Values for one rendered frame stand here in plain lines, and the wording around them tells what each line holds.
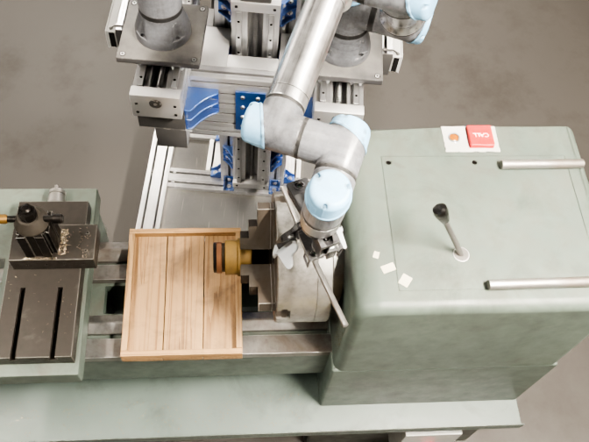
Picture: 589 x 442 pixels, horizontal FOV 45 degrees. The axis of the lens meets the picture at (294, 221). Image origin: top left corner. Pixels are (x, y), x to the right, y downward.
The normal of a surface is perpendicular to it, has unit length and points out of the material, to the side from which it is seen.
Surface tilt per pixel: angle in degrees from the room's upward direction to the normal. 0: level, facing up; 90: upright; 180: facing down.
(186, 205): 0
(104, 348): 0
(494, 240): 0
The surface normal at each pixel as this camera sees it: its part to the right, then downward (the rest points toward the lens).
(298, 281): 0.08, 0.31
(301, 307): 0.07, 0.71
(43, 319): 0.07, -0.50
